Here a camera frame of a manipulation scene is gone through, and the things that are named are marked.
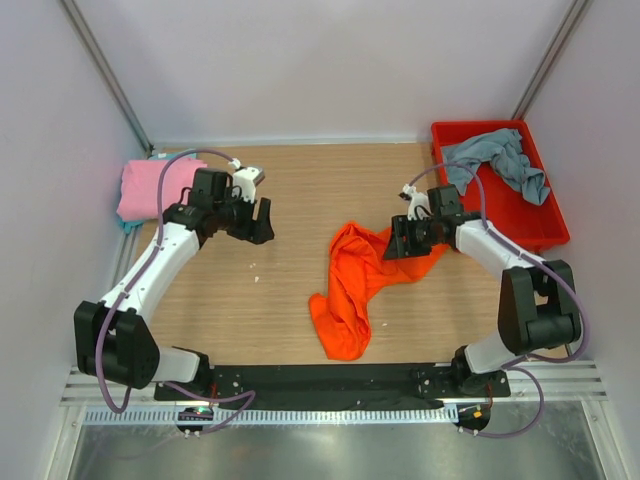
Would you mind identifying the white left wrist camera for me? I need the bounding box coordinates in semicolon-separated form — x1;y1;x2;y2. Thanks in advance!
229;158;265;204

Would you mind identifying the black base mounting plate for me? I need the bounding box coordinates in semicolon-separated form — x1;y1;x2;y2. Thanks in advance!
183;363;511;411

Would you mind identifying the aluminium front frame rail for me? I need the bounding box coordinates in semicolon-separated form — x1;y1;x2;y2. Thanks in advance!
60;360;609;407

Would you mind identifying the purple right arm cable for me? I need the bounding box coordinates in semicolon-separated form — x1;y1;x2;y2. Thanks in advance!
407;163;594;440

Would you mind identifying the grey crumpled t-shirt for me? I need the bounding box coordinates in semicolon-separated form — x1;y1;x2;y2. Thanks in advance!
441;128;551;206

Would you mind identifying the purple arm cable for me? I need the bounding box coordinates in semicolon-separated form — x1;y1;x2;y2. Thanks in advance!
94;148;257;441
407;163;594;440

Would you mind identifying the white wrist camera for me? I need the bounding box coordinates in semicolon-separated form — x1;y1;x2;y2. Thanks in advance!
229;158;265;204
399;184;431;221

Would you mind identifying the teal folded t-shirt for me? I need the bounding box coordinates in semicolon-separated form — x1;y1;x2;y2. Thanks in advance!
116;147;199;233

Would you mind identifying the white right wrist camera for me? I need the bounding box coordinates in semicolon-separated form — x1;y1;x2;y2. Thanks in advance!
399;184;431;221

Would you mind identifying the red plastic bin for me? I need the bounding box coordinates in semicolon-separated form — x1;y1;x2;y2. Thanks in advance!
431;120;570;253

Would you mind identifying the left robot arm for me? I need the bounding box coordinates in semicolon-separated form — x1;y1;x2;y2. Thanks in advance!
74;166;274;400

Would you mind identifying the white slotted cable duct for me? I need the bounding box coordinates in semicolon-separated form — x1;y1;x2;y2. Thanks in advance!
83;404;458;426

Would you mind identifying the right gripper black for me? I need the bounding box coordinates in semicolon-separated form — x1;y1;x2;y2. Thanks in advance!
383;214;441;260

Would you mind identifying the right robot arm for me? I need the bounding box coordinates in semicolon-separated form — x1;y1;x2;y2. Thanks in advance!
384;184;588;396

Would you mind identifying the pink folded t-shirt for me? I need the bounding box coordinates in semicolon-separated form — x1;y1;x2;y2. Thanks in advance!
116;157;209;223

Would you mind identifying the orange t-shirt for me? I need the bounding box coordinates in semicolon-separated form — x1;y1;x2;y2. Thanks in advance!
308;222;448;361

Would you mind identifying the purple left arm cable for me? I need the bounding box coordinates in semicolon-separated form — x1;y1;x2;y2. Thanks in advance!
94;148;257;441

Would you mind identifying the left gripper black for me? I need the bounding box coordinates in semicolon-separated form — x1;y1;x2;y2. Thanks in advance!
213;187;274;244

